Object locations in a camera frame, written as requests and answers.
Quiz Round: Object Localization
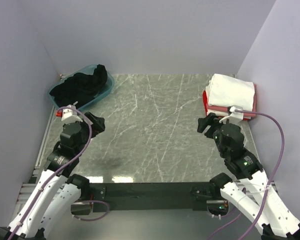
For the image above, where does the black base bar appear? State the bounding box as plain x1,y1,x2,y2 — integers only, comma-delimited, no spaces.
90,182,226,211

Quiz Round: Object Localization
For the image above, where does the aluminium rail left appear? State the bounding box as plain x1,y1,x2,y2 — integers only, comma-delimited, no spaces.
16,73,66,203

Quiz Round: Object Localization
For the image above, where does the black t shirt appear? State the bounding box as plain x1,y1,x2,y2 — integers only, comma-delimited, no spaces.
51,64,109,109

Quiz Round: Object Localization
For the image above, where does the red folded t shirt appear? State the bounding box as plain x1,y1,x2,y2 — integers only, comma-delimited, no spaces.
202,82,256,123

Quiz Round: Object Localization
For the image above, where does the white folded t shirt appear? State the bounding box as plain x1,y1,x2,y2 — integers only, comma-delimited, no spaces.
206,73,256,111

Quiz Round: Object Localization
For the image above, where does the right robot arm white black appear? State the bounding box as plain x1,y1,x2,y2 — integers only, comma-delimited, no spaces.
197,113,300,240

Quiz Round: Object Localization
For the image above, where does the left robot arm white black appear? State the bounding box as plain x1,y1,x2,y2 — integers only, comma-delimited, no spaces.
0,109,106,240

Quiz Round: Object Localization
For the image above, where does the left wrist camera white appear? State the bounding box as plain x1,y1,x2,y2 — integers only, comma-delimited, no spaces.
55,101,82,124

